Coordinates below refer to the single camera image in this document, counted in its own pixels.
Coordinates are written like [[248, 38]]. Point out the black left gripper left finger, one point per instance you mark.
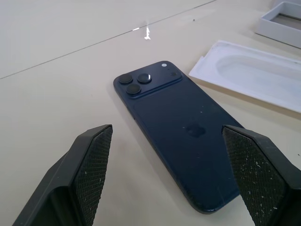
[[70, 179]]

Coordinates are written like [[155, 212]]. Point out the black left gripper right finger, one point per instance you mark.
[[263, 179]]

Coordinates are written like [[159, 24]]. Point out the dark blue smartphone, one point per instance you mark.
[[176, 113]]

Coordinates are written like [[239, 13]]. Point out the dark blue phone box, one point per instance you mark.
[[272, 28]]

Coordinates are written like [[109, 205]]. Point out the white moulded paper tray insert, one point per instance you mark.
[[249, 70]]

